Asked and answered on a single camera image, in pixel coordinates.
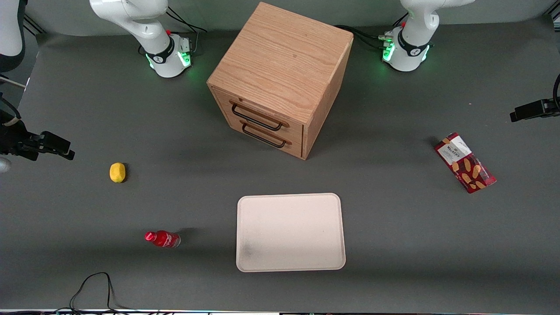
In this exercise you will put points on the cream rectangular tray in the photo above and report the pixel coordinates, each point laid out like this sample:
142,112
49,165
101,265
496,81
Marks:
291,232

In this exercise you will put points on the red cookie box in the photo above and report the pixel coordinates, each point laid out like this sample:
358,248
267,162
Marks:
466,164

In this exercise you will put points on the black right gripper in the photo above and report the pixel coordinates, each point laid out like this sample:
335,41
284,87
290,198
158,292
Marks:
13,139

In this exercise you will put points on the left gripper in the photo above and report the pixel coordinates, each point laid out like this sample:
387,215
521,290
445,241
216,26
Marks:
547,107

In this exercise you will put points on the wooden drawer front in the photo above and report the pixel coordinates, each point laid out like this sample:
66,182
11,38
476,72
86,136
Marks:
297,146
223,101

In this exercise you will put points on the small red drink bottle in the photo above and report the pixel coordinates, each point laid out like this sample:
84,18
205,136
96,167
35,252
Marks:
164,239

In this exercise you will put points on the yellow lemon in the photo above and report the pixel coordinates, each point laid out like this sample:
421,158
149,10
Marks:
117,172

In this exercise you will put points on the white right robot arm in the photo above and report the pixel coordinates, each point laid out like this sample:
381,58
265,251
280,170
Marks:
131,15

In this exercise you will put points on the black frame strut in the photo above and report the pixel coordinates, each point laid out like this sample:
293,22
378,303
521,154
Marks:
34,24

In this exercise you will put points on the oak wooden drawer cabinet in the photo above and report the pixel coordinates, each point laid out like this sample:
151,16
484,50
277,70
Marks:
280,57

